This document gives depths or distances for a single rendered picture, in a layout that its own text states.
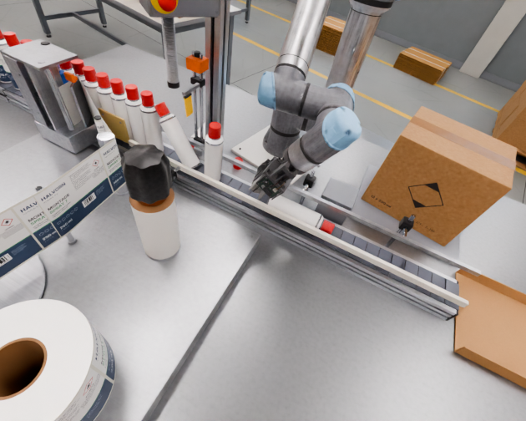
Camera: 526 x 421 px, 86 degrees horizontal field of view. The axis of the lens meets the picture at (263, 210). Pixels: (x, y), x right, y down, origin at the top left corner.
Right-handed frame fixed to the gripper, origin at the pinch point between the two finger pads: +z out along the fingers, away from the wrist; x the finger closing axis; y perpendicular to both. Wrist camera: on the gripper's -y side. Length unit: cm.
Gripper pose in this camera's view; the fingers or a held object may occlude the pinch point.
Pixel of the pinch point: (256, 187)
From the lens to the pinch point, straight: 83.2
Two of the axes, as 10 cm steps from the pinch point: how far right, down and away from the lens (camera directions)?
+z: -5.6, 3.4, 7.5
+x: 6.9, 6.9, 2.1
